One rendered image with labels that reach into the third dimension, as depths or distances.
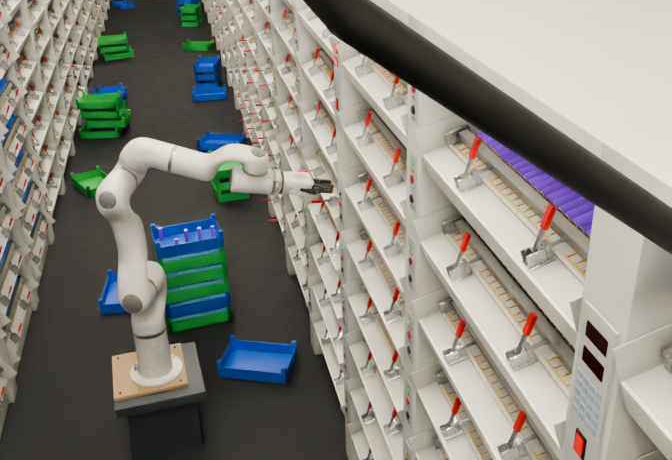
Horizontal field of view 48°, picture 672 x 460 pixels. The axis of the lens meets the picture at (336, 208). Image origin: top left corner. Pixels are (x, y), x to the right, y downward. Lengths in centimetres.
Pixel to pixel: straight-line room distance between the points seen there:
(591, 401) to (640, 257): 22
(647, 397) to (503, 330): 43
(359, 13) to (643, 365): 63
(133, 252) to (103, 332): 118
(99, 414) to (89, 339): 55
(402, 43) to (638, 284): 52
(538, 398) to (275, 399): 213
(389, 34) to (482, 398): 112
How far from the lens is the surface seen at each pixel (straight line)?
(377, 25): 39
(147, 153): 246
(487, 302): 135
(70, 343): 375
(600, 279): 91
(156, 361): 286
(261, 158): 237
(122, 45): 871
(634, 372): 92
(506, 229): 119
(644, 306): 88
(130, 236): 261
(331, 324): 296
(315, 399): 319
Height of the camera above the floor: 206
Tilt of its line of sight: 26 degrees down
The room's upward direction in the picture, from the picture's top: 2 degrees counter-clockwise
